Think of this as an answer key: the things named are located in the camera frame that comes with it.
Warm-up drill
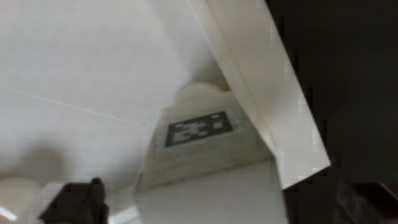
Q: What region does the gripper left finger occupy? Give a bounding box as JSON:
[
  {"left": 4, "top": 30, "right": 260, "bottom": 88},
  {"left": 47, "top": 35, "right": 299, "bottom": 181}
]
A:
[{"left": 38, "top": 178, "right": 108, "bottom": 224}]

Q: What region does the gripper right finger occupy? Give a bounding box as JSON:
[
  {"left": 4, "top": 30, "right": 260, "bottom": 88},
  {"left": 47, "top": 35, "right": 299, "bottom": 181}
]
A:
[{"left": 331, "top": 181, "right": 398, "bottom": 224}]

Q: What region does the white table leg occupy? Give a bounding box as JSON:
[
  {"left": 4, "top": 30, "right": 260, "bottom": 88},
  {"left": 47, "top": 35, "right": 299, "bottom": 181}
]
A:
[{"left": 134, "top": 82, "right": 289, "bottom": 224}]

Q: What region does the white square tabletop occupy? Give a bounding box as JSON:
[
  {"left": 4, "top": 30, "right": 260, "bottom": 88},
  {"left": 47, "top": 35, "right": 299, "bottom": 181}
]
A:
[{"left": 0, "top": 0, "right": 330, "bottom": 224}]

